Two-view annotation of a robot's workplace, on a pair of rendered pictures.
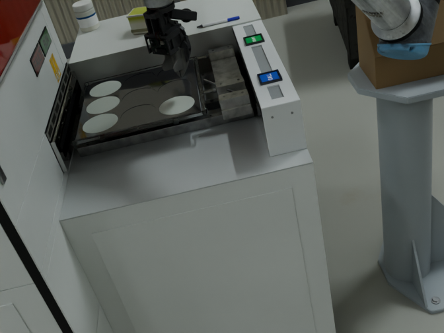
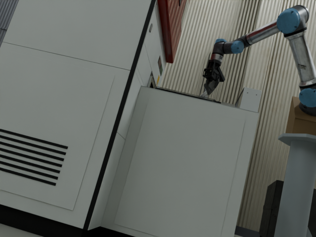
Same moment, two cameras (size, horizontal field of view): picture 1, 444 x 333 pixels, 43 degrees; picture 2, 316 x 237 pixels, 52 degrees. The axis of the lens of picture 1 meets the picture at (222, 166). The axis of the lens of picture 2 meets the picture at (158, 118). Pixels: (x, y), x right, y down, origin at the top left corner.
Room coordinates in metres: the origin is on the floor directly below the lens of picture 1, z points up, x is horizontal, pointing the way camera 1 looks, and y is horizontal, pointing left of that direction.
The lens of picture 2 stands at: (-0.55, 0.10, 0.32)
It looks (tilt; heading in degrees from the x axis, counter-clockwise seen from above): 12 degrees up; 6
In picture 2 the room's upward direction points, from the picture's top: 15 degrees clockwise
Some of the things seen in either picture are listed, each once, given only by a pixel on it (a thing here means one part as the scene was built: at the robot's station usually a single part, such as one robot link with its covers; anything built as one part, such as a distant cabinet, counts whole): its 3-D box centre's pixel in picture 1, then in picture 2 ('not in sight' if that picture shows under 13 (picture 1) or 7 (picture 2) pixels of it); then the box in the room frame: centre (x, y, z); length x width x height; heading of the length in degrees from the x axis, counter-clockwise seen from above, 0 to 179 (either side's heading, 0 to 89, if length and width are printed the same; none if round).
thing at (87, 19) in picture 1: (86, 16); not in sight; (1.99, 0.34, 1.01); 0.07 x 0.07 x 0.10
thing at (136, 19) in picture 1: (143, 20); not in sight; (1.83, 0.14, 1.00); 0.07 x 0.07 x 0.07; 69
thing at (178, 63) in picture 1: (179, 65); (210, 86); (1.39, 0.04, 1.00); 0.06 x 0.03 x 0.09; 142
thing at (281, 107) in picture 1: (265, 80); (241, 113); (1.40, -0.18, 0.89); 0.55 x 0.09 x 0.14; 178
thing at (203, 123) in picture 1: (165, 131); not in sight; (1.36, 0.13, 0.84); 0.50 x 0.02 x 0.03; 88
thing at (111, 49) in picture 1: (168, 41); not in sight; (1.86, 0.08, 0.89); 0.62 x 0.35 x 0.14; 88
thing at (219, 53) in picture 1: (221, 52); not in sight; (1.66, -0.09, 0.89); 0.08 x 0.03 x 0.03; 88
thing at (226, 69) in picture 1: (229, 83); not in sight; (1.49, -0.08, 0.87); 0.36 x 0.08 x 0.03; 178
